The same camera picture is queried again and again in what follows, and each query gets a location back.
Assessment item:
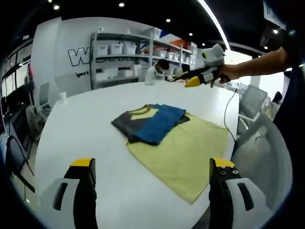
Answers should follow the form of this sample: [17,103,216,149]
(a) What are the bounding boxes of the row of white storage bins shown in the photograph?
[96,42,191,65]

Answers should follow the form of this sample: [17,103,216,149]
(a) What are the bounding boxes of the round ceiling spotlights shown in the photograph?
[46,0,279,48]

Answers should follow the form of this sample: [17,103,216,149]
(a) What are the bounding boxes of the black metal stand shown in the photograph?
[6,135,36,178]

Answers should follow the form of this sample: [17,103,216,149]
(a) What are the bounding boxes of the white ceiling light strip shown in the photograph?
[197,0,230,49]

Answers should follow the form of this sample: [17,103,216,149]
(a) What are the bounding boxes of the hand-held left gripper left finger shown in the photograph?
[39,157,98,229]

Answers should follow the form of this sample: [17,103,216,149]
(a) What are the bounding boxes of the white hanging sign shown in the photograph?
[263,0,287,31]

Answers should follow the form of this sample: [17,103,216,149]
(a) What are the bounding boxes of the person's own body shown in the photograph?
[273,21,305,134]

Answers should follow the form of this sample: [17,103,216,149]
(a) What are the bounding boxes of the grey metal shelf unit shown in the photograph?
[90,27,198,89]

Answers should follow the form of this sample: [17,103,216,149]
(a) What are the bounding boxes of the yellow blue grey garment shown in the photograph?
[111,104,230,205]

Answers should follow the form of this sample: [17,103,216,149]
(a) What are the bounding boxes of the pink hanging item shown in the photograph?
[27,63,35,84]

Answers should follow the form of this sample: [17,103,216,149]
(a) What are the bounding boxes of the pile of small colourful items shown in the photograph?
[166,74,189,84]

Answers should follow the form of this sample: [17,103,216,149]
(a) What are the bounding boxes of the person's right hand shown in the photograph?
[209,63,239,88]

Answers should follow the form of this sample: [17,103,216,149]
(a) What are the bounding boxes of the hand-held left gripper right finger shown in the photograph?
[209,156,267,229]

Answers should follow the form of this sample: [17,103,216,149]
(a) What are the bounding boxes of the white mesh office chair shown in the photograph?
[230,113,294,210]

